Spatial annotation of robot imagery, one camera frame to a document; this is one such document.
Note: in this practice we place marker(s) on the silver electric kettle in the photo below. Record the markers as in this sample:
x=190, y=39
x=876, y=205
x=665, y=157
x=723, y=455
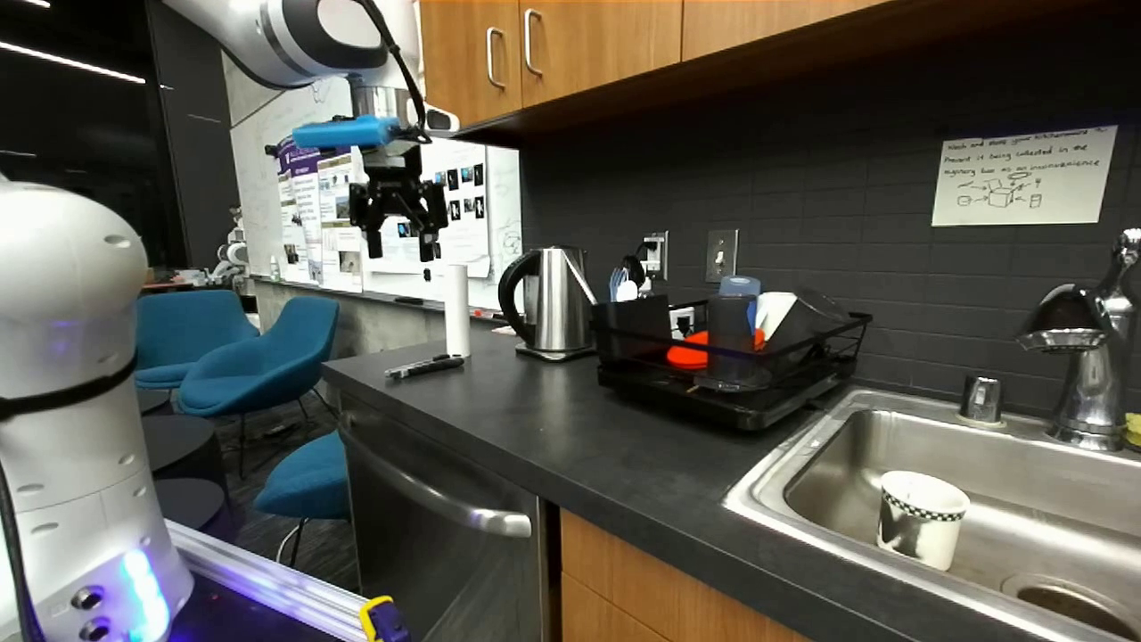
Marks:
x=554, y=305

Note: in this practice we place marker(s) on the yellow clamp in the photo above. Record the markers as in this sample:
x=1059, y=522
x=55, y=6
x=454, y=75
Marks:
x=377, y=619

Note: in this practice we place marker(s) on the chrome sink knob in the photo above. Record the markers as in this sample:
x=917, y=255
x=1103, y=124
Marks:
x=983, y=397

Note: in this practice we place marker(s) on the white mug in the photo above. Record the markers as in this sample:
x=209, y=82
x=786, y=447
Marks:
x=920, y=528

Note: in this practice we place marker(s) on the research poster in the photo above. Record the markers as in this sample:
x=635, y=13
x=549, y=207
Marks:
x=315, y=224

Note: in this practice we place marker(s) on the chrome faucet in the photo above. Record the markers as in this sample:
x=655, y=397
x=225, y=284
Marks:
x=1093, y=378

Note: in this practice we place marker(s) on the wall power outlet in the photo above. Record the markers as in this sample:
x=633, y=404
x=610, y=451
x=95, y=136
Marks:
x=655, y=249

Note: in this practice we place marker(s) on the yellow sponge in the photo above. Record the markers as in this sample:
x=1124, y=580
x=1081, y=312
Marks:
x=1131, y=429

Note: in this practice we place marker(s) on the wooden upper cabinet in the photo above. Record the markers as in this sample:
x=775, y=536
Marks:
x=593, y=38

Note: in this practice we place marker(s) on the orange item in rack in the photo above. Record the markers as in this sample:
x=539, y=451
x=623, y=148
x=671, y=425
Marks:
x=684, y=354

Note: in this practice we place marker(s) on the stainless steel dishwasher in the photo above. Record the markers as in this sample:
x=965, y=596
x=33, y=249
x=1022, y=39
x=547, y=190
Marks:
x=441, y=582

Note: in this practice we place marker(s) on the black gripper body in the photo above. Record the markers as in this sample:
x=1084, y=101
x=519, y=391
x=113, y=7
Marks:
x=397, y=178

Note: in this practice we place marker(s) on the wooden cabinet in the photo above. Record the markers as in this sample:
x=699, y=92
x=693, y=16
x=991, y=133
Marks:
x=593, y=38
x=642, y=594

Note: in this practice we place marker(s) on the wooden lower cabinet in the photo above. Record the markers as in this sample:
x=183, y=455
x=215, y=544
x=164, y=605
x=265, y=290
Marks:
x=642, y=594

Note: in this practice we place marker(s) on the white and blue bottle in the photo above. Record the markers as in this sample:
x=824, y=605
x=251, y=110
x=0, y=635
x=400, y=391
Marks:
x=627, y=284

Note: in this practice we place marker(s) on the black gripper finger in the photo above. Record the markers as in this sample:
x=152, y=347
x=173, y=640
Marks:
x=368, y=220
x=428, y=224

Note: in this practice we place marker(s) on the white paper note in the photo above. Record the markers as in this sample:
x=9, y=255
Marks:
x=1022, y=178

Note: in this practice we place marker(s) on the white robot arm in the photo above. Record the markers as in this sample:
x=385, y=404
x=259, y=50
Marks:
x=71, y=357

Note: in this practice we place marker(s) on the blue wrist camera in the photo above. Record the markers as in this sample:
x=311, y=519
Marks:
x=345, y=129

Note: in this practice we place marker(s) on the black dish rack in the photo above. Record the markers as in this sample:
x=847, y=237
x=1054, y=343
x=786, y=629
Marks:
x=724, y=397

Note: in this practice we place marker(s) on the dark round table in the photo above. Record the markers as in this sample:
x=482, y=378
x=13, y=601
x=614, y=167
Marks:
x=181, y=440

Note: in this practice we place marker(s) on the white paper towel roll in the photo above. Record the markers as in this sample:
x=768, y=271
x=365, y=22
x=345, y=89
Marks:
x=457, y=306

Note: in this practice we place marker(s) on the blue chair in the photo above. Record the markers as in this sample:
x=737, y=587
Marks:
x=190, y=324
x=305, y=476
x=251, y=360

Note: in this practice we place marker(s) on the robot cart frame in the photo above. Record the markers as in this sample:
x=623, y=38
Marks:
x=272, y=594

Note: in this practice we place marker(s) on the black and silver tool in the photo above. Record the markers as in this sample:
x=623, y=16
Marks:
x=423, y=363

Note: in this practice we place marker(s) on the stainless steel sink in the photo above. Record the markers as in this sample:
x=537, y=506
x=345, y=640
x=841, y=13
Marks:
x=832, y=476

